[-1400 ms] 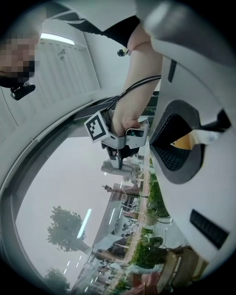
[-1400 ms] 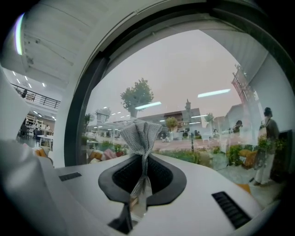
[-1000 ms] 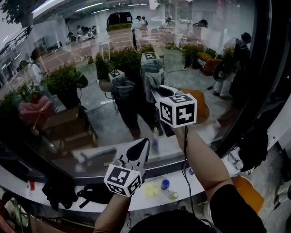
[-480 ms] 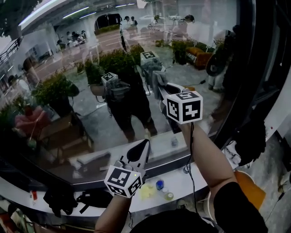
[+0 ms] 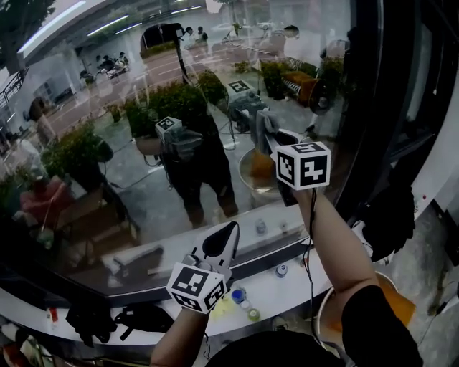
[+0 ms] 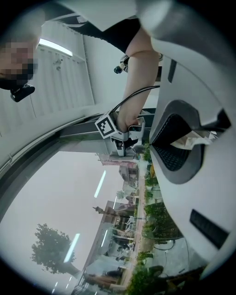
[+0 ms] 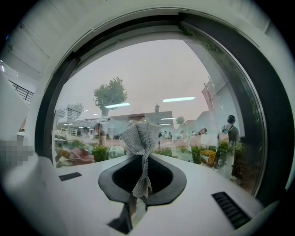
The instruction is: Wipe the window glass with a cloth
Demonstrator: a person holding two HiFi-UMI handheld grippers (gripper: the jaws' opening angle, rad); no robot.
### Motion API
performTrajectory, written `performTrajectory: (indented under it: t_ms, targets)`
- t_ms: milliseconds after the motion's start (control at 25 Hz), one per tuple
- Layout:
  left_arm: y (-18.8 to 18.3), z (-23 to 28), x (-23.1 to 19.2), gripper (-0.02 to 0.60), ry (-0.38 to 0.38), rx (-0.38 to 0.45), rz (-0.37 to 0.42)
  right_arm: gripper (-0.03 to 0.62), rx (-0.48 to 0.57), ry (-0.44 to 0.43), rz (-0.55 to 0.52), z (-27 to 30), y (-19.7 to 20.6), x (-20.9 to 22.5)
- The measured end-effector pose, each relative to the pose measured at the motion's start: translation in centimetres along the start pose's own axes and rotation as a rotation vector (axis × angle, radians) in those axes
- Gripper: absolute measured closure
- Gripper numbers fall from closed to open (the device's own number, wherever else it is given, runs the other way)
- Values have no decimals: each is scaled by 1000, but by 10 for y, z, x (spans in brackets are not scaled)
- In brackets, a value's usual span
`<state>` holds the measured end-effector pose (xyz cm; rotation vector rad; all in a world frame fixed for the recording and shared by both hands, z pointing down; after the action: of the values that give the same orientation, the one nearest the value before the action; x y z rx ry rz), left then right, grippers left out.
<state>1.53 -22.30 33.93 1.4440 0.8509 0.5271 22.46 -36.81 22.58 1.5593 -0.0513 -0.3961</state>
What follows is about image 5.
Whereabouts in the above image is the black lamp post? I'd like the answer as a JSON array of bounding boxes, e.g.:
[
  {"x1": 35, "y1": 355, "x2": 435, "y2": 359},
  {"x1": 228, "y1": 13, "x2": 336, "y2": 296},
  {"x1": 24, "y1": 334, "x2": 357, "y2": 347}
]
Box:
[{"x1": 175, "y1": 35, "x2": 189, "y2": 85}]

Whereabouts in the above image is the large window glass pane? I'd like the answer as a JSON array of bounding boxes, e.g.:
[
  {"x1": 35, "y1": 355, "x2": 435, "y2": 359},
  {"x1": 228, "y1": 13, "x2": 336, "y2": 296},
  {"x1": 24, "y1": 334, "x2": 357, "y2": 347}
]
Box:
[{"x1": 0, "y1": 0, "x2": 354, "y2": 293}]

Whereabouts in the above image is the dark window frame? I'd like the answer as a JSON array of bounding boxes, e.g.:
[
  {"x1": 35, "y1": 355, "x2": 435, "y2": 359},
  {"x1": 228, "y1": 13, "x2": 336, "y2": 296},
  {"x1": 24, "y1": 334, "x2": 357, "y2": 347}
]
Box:
[{"x1": 0, "y1": 0, "x2": 459, "y2": 313}]

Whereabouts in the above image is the person's right forearm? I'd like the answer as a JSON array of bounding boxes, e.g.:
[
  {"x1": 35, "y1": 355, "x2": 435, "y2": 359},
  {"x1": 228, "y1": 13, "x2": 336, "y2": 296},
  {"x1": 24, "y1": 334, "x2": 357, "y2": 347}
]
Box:
[{"x1": 293, "y1": 186, "x2": 381, "y2": 305}]

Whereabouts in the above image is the black hanging jacket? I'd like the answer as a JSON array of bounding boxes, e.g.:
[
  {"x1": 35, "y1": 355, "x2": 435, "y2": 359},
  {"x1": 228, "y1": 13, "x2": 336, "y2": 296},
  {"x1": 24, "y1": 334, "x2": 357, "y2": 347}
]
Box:
[{"x1": 361, "y1": 168, "x2": 417, "y2": 262}]

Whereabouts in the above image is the green drink bottle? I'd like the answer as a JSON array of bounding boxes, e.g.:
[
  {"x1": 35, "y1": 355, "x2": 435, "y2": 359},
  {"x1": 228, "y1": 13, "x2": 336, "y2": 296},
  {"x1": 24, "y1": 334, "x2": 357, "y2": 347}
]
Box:
[{"x1": 240, "y1": 300, "x2": 261, "y2": 323}]

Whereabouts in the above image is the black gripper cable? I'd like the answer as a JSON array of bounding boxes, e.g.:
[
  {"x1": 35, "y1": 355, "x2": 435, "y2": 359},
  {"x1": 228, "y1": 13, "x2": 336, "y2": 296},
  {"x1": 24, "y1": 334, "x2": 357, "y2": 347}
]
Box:
[{"x1": 301, "y1": 189, "x2": 318, "y2": 338}]

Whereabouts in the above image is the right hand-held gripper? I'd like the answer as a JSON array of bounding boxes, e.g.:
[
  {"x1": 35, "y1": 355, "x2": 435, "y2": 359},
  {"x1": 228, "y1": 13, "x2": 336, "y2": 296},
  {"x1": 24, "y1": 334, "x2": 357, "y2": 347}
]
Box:
[{"x1": 264, "y1": 129, "x2": 331, "y2": 207}]

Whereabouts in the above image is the narrow window pane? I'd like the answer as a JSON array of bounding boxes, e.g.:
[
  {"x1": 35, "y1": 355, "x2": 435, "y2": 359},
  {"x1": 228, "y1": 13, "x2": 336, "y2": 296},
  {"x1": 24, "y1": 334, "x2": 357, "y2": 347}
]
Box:
[{"x1": 404, "y1": 21, "x2": 442, "y2": 126}]

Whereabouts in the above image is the white window sill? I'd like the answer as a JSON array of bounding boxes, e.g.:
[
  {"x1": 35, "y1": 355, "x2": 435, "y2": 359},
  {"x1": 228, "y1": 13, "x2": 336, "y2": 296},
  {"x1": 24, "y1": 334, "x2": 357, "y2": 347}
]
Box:
[{"x1": 0, "y1": 247, "x2": 334, "y2": 351}]

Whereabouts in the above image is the yellow cloth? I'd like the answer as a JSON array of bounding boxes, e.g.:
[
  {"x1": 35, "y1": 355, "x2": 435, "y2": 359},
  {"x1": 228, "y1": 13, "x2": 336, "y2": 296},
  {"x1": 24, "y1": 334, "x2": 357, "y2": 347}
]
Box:
[{"x1": 211, "y1": 293, "x2": 237, "y2": 322}]

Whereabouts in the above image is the black garment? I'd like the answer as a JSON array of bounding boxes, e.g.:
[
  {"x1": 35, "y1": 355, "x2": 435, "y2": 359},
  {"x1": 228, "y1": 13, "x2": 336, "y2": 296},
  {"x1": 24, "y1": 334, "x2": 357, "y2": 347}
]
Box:
[{"x1": 65, "y1": 302, "x2": 118, "y2": 348}]

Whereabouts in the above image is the person's black shirt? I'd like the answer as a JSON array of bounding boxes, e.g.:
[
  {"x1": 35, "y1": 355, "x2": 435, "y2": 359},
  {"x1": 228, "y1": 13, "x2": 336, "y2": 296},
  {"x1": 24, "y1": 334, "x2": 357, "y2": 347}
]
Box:
[{"x1": 204, "y1": 285, "x2": 424, "y2": 367}]

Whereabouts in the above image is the black strap bag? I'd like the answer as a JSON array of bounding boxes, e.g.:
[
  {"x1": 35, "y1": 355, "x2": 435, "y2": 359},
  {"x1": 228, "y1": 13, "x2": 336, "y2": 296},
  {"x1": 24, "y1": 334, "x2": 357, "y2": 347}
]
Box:
[{"x1": 113, "y1": 304, "x2": 175, "y2": 341}]

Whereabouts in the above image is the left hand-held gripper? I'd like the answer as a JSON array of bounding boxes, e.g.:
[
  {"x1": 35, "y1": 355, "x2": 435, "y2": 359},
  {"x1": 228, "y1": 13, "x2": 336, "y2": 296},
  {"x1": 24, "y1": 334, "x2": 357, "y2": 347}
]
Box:
[{"x1": 166, "y1": 221, "x2": 241, "y2": 315}]

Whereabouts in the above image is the grey cloth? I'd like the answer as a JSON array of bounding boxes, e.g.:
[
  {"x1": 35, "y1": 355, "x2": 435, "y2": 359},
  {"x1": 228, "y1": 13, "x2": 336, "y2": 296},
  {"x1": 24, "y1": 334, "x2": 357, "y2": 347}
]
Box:
[{"x1": 250, "y1": 110, "x2": 280, "y2": 144}]

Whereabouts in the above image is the leafy green tree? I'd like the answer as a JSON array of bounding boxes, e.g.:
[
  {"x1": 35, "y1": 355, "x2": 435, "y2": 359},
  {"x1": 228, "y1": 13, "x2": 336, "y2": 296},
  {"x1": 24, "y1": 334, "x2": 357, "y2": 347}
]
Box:
[{"x1": 0, "y1": 0, "x2": 55, "y2": 72}]

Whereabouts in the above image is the person's left forearm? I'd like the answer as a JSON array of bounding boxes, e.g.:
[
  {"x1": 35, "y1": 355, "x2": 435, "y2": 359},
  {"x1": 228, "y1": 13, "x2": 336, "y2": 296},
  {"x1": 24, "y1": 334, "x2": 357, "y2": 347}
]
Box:
[{"x1": 149, "y1": 308, "x2": 209, "y2": 367}]

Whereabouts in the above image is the green shrub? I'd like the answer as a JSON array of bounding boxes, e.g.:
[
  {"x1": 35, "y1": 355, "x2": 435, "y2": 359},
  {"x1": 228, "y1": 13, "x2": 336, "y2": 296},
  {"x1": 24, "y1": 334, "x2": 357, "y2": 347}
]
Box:
[
  {"x1": 41, "y1": 121, "x2": 115, "y2": 180},
  {"x1": 123, "y1": 70, "x2": 227, "y2": 139}
]

